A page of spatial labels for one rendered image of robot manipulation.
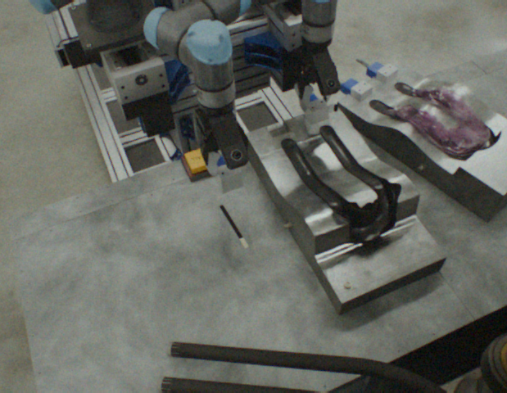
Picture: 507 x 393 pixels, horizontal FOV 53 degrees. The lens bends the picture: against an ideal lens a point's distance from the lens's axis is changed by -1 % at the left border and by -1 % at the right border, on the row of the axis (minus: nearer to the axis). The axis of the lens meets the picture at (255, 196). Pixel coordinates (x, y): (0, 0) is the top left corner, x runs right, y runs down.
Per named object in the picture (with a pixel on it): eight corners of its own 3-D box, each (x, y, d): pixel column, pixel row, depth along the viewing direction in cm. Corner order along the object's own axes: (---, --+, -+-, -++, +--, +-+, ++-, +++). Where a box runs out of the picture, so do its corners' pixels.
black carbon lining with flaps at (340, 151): (276, 146, 129) (276, 119, 121) (332, 128, 132) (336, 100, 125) (346, 255, 109) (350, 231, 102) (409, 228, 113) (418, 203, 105)
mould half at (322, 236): (246, 156, 137) (244, 120, 126) (332, 127, 142) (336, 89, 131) (338, 315, 108) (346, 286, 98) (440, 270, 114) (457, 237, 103)
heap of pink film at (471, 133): (377, 115, 136) (382, 93, 130) (419, 86, 143) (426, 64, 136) (459, 170, 124) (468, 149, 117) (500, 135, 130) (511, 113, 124)
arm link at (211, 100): (240, 85, 95) (199, 98, 93) (241, 104, 98) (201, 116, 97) (225, 62, 99) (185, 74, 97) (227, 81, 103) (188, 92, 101)
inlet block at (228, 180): (203, 155, 123) (200, 140, 119) (222, 149, 125) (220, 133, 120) (223, 194, 116) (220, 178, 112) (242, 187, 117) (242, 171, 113)
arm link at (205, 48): (205, 10, 91) (240, 28, 87) (211, 59, 100) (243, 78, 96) (173, 29, 88) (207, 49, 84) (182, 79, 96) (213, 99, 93)
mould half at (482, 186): (335, 115, 145) (338, 85, 136) (394, 75, 155) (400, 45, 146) (486, 223, 121) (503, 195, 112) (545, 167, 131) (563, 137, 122)
